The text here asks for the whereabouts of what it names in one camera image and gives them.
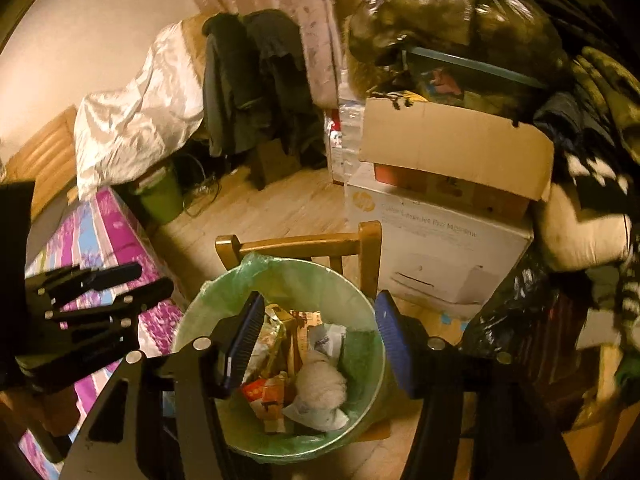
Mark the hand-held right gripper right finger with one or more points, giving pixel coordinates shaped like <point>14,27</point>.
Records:
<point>395,345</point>

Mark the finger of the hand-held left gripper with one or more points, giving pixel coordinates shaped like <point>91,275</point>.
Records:
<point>100,320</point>
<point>85,280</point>

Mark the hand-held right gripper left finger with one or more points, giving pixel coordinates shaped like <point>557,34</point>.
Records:
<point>245,340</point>

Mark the trash bin with green bag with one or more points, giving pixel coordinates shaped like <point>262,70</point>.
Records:
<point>350,360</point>

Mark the long red beige box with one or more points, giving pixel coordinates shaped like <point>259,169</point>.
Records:
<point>297,340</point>

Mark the orange white packet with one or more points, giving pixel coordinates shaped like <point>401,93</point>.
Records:
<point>265,395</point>

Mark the long white packet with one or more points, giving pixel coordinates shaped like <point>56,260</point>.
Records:
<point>327,340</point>

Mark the grey paper ball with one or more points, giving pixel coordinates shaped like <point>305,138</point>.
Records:
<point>320,380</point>

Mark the shiny crinkled wrapper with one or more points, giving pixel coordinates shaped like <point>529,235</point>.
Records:
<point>267,345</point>

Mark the dark grey mattress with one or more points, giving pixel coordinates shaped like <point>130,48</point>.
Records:
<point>47,230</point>

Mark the floral striped blanket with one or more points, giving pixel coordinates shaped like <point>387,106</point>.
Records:
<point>115,220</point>

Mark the white printer box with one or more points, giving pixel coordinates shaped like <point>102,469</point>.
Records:
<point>450,260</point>

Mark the white paper wrapper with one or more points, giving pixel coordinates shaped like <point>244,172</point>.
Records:
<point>320,417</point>

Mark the green plastic bin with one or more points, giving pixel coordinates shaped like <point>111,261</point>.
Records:
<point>160,200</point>

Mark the wooden chair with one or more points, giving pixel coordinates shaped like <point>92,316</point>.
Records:
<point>300,245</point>

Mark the wooden headboard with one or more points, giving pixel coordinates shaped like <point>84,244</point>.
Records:
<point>45,150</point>

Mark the black plastic bag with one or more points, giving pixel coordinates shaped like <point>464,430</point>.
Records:
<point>525,310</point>

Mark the white satin cloth cover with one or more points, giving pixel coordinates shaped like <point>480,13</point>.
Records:
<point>135,115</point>

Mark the small cardboard box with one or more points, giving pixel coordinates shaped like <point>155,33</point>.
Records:
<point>275,165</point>

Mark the brown cardboard box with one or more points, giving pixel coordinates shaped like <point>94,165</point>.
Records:
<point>450,145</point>

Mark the white cushion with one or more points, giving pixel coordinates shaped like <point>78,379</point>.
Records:
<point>575,235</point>

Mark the wrapped water bottle pack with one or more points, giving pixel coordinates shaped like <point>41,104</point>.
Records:
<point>347,130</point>

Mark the dark jackets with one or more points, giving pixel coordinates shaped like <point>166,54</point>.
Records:
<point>260,85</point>

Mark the pink patterned curtain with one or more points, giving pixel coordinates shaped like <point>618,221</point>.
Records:
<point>310,20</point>

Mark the green white patterned cloth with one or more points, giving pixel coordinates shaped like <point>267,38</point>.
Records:
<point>610,85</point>

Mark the clear bag of dark items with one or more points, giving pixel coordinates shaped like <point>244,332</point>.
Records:
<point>450,10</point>

